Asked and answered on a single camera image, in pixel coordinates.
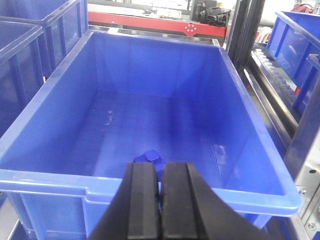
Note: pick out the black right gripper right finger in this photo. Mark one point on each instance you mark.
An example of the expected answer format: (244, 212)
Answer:
(191, 210)

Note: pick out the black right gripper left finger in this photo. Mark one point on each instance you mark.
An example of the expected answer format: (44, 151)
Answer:
(134, 211)

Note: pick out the blue bottle-shaped part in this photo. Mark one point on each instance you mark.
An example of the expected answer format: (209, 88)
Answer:
(152, 156)

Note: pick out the blue target bin right arm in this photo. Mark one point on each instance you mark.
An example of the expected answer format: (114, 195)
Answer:
(116, 98)

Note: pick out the blue bin right side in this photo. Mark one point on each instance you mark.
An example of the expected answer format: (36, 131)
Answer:
(294, 37)

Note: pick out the blue neighbouring bin left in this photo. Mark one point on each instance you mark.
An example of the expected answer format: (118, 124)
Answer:
(35, 37)

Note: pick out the red metal frame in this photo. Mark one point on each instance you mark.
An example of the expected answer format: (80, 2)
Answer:
(185, 27)

